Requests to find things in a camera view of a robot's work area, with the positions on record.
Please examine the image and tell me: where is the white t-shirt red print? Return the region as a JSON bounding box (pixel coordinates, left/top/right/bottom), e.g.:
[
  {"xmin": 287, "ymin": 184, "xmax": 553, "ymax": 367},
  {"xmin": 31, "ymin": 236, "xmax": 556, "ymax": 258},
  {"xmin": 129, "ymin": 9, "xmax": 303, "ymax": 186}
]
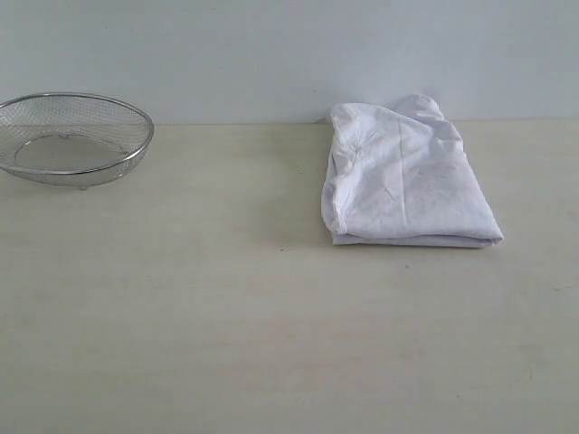
[{"xmin": 321, "ymin": 95, "xmax": 503, "ymax": 248}]

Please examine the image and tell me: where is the metal wire mesh basket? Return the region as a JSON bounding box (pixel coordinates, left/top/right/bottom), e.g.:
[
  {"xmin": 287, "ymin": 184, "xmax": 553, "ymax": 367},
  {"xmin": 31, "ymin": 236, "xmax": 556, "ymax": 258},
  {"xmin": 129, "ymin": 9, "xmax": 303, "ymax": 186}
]
[{"xmin": 1, "ymin": 92, "xmax": 155, "ymax": 190}]

